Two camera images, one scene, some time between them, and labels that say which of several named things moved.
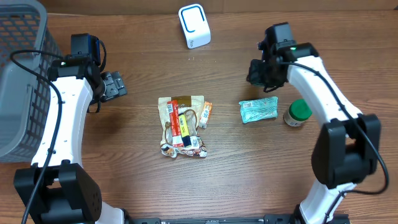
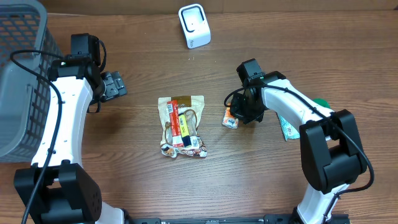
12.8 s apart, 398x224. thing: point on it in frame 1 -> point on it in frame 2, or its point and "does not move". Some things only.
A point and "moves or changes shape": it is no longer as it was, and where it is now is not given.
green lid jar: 299,112 moves or changes shape
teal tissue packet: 259,109 moves or changes shape
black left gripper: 114,86 does not move
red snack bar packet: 175,124 does not move
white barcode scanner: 195,26 does not move
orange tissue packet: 206,114 -> 229,121
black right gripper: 254,78 -> 236,111
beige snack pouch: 191,107 does not move
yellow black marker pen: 185,132 does not move
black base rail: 273,219 does not move
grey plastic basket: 24,94 does not move
